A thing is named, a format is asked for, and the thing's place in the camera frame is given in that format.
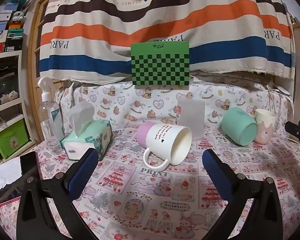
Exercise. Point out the clear spray bottle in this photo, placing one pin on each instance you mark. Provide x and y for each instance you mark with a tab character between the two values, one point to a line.
51	120

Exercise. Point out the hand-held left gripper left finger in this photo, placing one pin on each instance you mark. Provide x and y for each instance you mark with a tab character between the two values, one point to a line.
82	176

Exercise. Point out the green checkered box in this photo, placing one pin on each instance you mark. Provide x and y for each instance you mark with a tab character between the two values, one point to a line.
160	65

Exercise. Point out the cream and pink cup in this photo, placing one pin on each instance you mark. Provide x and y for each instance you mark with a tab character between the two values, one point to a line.
266	127

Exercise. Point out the white shelf unit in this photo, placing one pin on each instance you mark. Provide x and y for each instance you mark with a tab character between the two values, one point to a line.
7	107

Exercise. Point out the teal cup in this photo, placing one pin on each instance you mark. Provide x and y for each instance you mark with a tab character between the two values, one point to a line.
236	125

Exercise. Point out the white paper sheet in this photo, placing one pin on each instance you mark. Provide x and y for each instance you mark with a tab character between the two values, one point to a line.
6	175

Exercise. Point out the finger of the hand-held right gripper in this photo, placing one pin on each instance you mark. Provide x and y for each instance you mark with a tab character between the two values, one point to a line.
293	130

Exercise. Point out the pink printed tablecloth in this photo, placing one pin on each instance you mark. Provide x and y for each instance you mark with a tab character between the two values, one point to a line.
150	200

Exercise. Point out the bear printed cloth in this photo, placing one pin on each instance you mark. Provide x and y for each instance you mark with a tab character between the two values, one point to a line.
130	105

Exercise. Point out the white mug with pink base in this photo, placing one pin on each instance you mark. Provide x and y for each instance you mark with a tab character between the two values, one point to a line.
165	137

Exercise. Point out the frosted translucent cup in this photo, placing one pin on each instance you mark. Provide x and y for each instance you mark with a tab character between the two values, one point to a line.
192	115

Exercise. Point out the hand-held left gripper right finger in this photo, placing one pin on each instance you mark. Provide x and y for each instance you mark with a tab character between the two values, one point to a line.
218	178

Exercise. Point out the green storage bin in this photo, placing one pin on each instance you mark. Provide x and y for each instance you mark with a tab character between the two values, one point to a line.
11	140

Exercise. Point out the green tissue pack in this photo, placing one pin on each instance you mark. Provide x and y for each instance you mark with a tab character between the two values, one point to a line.
90	137

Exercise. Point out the striped cloth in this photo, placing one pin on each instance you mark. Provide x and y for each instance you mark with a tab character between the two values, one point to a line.
165	12

